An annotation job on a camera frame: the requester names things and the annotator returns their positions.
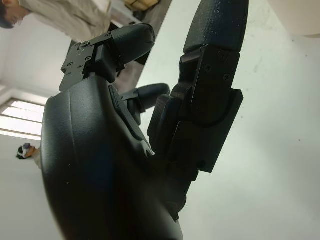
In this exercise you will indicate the stacked cardboard boxes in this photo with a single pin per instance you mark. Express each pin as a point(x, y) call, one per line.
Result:
point(141, 3)

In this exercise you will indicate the bright window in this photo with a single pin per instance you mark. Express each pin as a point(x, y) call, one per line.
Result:
point(20, 117)

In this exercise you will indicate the person wearing VR headset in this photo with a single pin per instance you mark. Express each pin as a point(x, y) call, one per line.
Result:
point(26, 152)

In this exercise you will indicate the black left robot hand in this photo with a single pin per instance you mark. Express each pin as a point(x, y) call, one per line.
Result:
point(100, 162)

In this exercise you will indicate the person beige jacket black trousers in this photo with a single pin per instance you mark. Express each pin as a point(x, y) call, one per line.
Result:
point(70, 17)

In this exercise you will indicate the white two-slot toaster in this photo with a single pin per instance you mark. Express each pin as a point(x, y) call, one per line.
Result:
point(300, 15)

